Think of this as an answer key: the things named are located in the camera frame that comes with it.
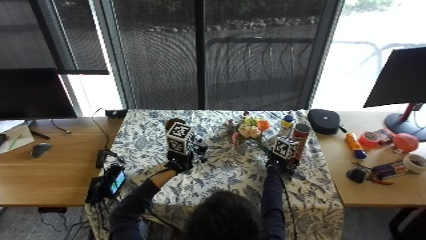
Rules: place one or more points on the person's left hand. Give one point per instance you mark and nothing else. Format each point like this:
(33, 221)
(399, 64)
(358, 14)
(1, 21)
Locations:
(180, 164)

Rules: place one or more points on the person's right hand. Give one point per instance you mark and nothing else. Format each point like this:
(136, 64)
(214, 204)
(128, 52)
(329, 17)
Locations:
(282, 164)

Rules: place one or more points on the colourful flower bouquet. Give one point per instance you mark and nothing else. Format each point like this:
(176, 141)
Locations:
(249, 130)

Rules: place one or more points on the white marker cube right glove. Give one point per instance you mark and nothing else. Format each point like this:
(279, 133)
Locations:
(285, 148)

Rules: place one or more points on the white marker cube glove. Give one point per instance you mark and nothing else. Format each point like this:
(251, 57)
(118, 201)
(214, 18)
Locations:
(178, 138)
(285, 148)

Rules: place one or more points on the white marker cube left glove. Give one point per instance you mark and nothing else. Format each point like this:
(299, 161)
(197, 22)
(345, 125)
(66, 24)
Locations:
(178, 138)

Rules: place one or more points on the red cylindrical can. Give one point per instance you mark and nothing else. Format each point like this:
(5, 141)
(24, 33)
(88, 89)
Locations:
(301, 136)

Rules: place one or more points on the blue white floral tablecloth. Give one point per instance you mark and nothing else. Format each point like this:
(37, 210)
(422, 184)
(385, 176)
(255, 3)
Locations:
(230, 173)

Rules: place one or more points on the white bottle blue yellow cap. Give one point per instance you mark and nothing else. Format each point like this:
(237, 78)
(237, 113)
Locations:
(286, 126)

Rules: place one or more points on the black oval zip case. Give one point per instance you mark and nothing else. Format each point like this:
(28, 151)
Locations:
(323, 121)

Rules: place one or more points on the orange tube with blue cap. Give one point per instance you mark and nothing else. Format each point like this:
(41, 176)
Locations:
(355, 145)

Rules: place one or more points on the small black round device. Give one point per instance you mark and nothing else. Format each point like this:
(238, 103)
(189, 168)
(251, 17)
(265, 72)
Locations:
(355, 174)

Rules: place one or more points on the black phone with lit screen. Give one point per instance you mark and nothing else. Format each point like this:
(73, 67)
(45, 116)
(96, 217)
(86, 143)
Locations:
(116, 181)

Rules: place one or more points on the the person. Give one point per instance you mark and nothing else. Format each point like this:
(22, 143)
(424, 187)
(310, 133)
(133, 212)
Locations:
(221, 220)

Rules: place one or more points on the black power adapter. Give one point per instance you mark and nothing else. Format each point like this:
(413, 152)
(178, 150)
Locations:
(114, 113)

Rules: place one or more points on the small black box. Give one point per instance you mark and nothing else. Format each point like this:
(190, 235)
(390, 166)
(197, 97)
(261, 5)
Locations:
(102, 158)

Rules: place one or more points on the red tape roll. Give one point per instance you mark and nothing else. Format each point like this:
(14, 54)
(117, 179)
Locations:
(367, 139)

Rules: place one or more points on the small red box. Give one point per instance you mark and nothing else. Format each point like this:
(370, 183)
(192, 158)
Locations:
(383, 135)

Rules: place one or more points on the purple packet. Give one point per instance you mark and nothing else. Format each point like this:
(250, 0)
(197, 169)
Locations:
(389, 168)

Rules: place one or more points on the red round ball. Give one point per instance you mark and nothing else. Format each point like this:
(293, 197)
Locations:
(405, 142)

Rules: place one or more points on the white tape roll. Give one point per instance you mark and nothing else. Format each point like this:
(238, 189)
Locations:
(415, 162)

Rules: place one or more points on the dark grey computer mouse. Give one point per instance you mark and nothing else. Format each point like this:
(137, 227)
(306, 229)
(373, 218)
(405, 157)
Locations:
(40, 149)

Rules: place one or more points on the dark chair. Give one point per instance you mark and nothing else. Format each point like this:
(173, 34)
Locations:
(407, 224)

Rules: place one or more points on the black monitor with red stand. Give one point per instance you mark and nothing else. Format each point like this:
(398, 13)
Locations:
(399, 80)

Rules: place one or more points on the large black monitor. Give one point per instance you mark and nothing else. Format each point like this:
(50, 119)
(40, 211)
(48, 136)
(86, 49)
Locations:
(34, 93)

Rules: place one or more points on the green pen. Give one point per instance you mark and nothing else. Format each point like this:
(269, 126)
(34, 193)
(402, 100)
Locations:
(14, 142)

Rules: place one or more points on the white paper sheet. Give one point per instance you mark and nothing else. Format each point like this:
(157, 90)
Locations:
(13, 137)

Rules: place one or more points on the dark roller blind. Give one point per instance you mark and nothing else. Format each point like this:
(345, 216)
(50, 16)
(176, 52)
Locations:
(53, 33)

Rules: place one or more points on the dark window frame post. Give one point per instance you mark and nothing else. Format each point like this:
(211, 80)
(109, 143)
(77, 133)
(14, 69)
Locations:
(200, 53)

